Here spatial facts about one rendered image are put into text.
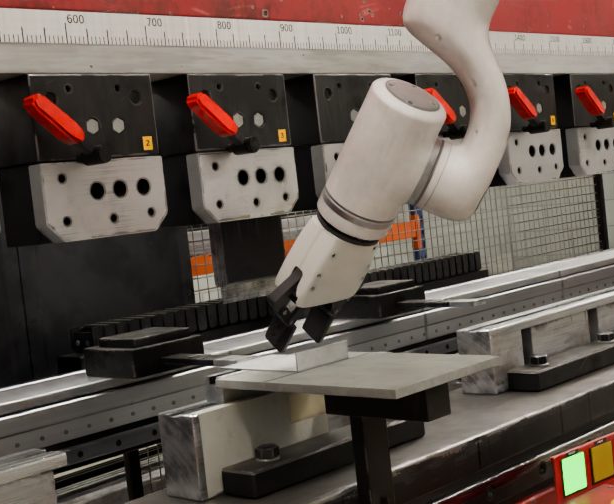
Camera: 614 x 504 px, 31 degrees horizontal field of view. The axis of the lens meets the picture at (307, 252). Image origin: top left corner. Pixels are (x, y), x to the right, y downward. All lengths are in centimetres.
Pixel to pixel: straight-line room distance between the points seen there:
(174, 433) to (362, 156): 37
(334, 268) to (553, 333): 65
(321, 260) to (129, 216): 21
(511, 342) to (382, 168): 61
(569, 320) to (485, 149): 72
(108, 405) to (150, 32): 52
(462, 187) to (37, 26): 45
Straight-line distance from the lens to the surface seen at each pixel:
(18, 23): 112
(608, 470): 152
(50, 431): 144
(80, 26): 116
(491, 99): 115
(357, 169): 115
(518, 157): 170
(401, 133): 112
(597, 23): 196
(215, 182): 124
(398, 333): 189
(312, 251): 119
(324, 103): 138
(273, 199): 129
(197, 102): 119
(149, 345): 147
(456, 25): 114
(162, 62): 122
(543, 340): 177
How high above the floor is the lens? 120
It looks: 3 degrees down
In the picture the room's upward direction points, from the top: 6 degrees counter-clockwise
